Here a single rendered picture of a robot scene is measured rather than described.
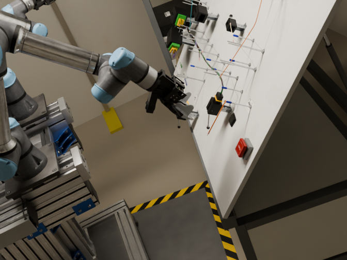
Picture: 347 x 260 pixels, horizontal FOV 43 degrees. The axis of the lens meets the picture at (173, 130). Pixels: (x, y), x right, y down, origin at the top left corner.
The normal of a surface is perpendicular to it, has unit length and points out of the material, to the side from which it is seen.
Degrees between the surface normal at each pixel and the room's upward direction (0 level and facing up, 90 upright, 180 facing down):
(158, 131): 0
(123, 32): 90
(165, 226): 0
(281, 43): 53
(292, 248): 90
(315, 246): 90
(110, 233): 0
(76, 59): 75
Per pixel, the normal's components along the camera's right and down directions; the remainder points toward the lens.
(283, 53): -0.94, -0.18
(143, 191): -0.32, -0.75
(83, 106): 0.33, 0.48
